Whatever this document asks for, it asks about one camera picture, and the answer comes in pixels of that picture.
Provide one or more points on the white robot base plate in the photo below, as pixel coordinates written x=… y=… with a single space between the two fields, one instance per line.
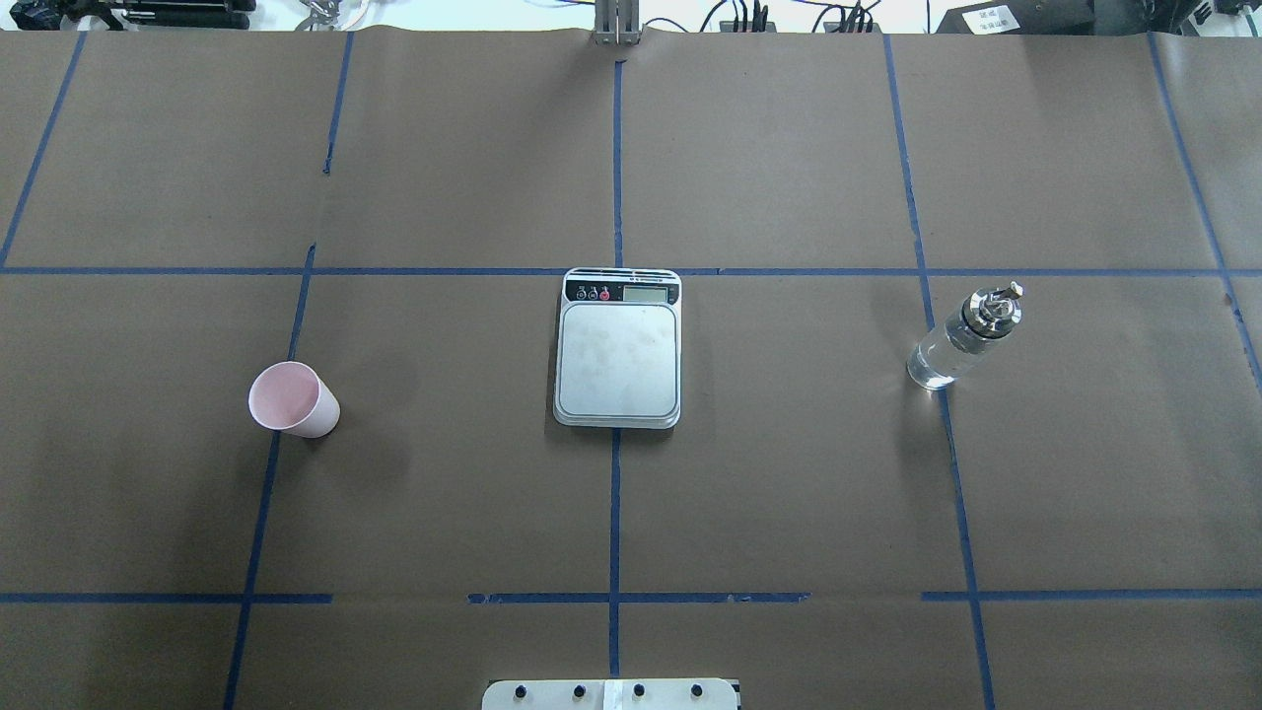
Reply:
x=613 y=693

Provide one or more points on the glass sauce dispenser bottle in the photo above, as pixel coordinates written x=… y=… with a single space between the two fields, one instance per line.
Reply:
x=966 y=336

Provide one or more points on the pink paper cup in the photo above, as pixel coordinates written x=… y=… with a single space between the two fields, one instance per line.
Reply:
x=290 y=397

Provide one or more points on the white digital kitchen scale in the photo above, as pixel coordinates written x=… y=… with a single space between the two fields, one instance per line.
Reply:
x=619 y=349

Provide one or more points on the aluminium frame post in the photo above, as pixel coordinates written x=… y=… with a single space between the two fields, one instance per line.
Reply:
x=617 y=22

